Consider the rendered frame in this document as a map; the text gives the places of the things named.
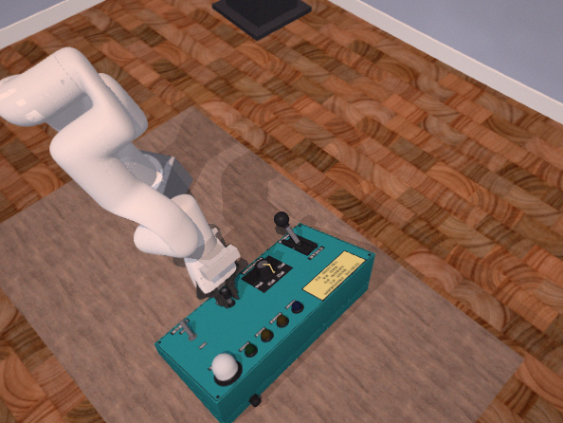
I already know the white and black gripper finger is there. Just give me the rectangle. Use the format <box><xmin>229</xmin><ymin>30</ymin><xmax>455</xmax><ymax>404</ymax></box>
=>
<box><xmin>225</xmin><ymin>262</ymin><xmax>241</xmax><ymax>300</ymax></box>
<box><xmin>196</xmin><ymin>284</ymin><xmax>228</xmax><ymax>308</ymax></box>

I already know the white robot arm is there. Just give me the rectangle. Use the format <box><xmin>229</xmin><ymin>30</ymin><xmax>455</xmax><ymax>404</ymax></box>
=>
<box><xmin>0</xmin><ymin>47</ymin><xmax>241</xmax><ymax>281</ymax></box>

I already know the teal console housing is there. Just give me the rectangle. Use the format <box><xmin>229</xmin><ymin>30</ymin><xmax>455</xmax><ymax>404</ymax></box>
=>
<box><xmin>154</xmin><ymin>211</ymin><xmax>375</xmax><ymax>423</ymax></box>

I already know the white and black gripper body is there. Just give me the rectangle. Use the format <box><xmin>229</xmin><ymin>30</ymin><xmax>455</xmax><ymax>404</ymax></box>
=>
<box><xmin>184</xmin><ymin>257</ymin><xmax>236</xmax><ymax>294</ymax></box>

